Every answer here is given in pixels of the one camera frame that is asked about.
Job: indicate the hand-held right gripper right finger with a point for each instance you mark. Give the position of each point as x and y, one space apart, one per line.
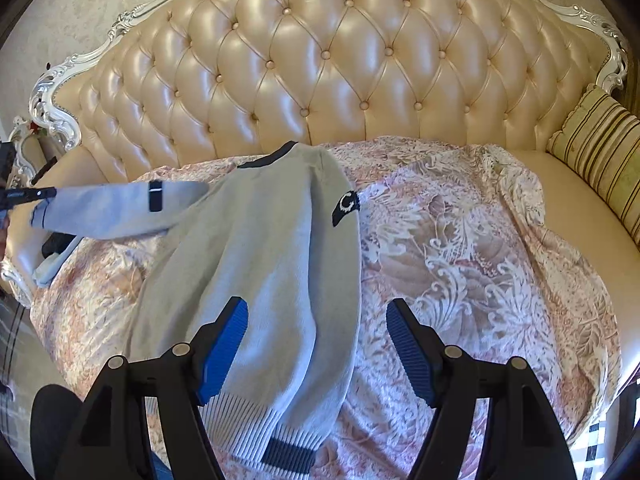
407 347

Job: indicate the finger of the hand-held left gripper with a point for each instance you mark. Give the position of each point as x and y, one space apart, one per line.
44 170
27 196

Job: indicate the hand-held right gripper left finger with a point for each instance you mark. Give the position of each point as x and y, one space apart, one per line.
225 350

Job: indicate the grey knit sweater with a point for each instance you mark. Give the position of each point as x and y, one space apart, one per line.
270 240

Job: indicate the pink floral blanket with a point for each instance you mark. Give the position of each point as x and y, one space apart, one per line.
475 270

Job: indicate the striped pillow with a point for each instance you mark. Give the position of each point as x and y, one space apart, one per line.
600 155

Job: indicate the cream tufted leather headboard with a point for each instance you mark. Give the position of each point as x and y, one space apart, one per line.
325 60

